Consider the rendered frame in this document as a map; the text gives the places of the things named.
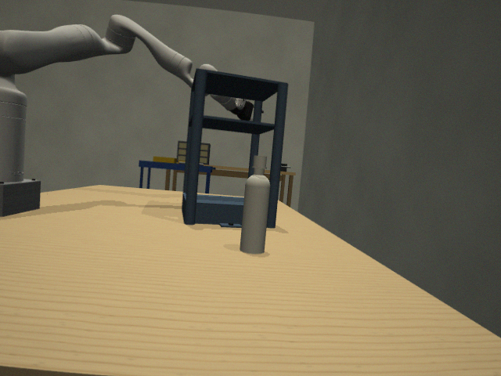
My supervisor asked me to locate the blue shelving unit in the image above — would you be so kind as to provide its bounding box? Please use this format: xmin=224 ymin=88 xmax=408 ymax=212
xmin=183 ymin=68 xmax=288 ymax=228

